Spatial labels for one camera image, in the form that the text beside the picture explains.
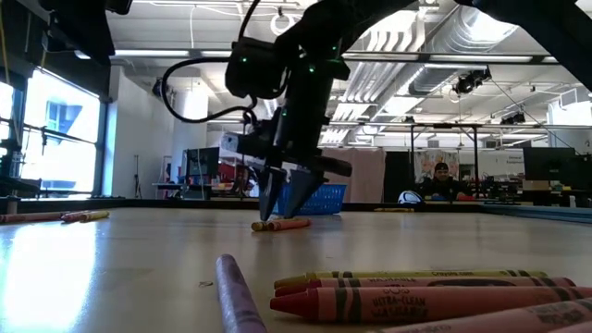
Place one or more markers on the crayons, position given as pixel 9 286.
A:
pixel 32 217

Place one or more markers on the grey ribbed air duct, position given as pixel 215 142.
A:
pixel 439 69

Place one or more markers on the long ceiling light strip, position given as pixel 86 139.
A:
pixel 416 57

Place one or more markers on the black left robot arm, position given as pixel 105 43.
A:
pixel 78 28

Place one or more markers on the thin black tripod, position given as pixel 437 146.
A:
pixel 137 180

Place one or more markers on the floral poster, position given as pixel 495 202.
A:
pixel 423 159

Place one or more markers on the black spotlight cluster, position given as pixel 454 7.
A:
pixel 469 82

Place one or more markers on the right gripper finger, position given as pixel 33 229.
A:
pixel 272 185
pixel 303 189

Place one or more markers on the white and black ball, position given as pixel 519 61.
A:
pixel 409 198

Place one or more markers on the black equipment stand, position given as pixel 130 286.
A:
pixel 9 171

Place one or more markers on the blue mat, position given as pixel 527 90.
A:
pixel 546 213

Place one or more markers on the person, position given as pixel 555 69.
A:
pixel 441 182

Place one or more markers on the orange-red crayon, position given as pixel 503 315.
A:
pixel 393 282

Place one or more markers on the purple crayon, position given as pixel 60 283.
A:
pixel 236 296

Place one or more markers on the black background table frame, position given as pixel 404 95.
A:
pixel 475 152

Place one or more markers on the orange crayon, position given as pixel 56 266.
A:
pixel 289 224
pixel 74 216

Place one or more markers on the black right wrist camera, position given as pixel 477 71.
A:
pixel 254 69

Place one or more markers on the beige curtain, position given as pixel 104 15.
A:
pixel 365 171

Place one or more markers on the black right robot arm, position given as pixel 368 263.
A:
pixel 532 18

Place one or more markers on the blue plastic basket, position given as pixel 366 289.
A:
pixel 330 199

